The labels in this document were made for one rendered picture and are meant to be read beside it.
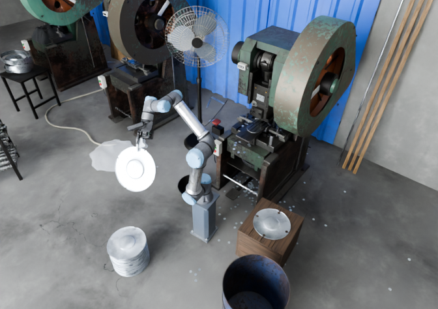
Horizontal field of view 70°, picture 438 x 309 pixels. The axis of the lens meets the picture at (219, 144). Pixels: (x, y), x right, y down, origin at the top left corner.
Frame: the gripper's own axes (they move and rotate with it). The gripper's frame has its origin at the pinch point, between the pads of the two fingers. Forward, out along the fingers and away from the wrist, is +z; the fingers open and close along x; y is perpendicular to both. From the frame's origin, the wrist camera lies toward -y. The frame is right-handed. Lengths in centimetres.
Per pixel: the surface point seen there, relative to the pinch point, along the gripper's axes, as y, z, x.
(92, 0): -187, -191, 180
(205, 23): 9, -120, 65
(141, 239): -3, 67, 47
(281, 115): 86, -40, 18
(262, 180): 81, 5, 80
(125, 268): -9, 89, 43
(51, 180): -131, 45, 104
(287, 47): 82, -90, 27
